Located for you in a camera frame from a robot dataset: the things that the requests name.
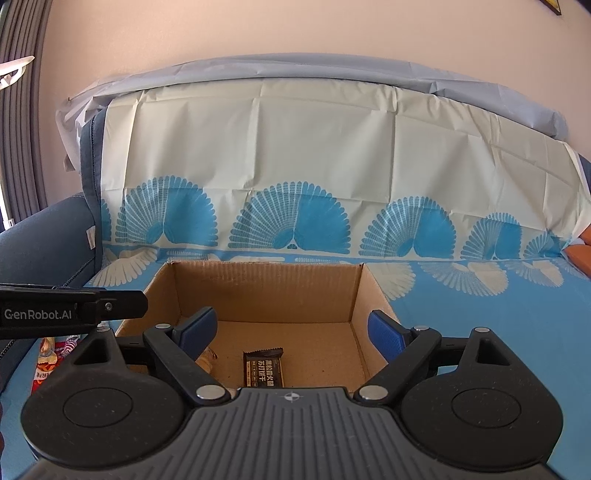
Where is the orange cushion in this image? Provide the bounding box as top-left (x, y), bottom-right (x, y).
top-left (565, 226), bottom-right (591, 277)

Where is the brown cardboard box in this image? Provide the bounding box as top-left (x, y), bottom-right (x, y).
top-left (116, 261), bottom-right (394, 392)

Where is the grey curtain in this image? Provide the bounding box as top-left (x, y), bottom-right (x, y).
top-left (1, 0), bottom-right (52, 223)

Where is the framed wall picture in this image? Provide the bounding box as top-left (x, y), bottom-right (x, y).
top-left (541, 0), bottom-right (562, 16)

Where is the red chips snack bag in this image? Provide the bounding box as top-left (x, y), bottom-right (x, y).
top-left (31, 363), bottom-right (56, 392)

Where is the clear bag of cookies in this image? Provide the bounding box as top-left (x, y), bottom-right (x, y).
top-left (195, 347), bottom-right (218, 375)

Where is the blue white patterned cover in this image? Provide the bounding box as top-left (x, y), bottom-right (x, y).
top-left (0, 52), bottom-right (591, 480)

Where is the yellow cone snack packet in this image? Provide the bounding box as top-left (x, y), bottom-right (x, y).
top-left (37, 337), bottom-right (58, 371)

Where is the blue fabric sofa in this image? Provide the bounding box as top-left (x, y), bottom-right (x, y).
top-left (0, 110), bottom-right (110, 393)

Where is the purple snack bar wrapper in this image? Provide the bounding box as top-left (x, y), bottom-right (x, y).
top-left (59, 335), bottom-right (81, 357)

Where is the black chocolate biscuit packet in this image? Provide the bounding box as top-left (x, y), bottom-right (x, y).
top-left (242, 347), bottom-right (284, 388)

